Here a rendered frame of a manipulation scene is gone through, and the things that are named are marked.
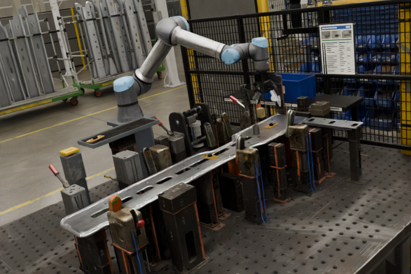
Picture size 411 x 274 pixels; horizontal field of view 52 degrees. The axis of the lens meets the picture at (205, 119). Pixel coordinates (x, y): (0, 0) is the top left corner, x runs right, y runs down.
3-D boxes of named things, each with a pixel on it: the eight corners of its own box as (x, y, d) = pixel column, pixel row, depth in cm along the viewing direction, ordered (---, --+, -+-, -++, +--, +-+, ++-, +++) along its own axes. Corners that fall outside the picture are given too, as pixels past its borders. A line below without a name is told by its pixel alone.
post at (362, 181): (364, 185, 209) (361, 129, 201) (343, 181, 217) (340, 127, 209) (369, 180, 213) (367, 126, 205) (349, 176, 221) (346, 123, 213)
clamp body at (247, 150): (260, 228, 186) (251, 155, 176) (239, 221, 194) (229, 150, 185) (273, 219, 192) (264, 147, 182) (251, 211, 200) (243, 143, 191)
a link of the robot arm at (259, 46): (252, 37, 215) (269, 35, 211) (255, 59, 218) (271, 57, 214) (248, 40, 208) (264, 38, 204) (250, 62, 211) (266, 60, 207)
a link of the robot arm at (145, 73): (118, 88, 245) (165, 12, 218) (133, 82, 258) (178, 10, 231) (134, 102, 244) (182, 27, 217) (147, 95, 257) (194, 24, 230)
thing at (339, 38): (356, 76, 240) (354, 21, 231) (321, 75, 256) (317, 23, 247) (358, 75, 241) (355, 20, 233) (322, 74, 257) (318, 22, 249)
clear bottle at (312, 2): (315, 26, 256) (313, -8, 251) (306, 27, 261) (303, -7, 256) (321, 24, 261) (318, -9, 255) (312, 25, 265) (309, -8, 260)
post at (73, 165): (89, 251, 188) (66, 158, 176) (81, 245, 193) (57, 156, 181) (104, 242, 193) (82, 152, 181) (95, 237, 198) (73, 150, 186)
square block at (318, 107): (326, 167, 235) (322, 105, 225) (314, 165, 241) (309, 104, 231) (334, 162, 240) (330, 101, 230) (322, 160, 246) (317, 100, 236)
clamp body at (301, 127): (309, 197, 206) (303, 129, 197) (288, 191, 215) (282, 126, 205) (318, 189, 212) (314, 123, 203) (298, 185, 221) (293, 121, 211)
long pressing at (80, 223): (85, 242, 139) (85, 238, 138) (55, 224, 155) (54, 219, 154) (312, 118, 229) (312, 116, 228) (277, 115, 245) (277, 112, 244)
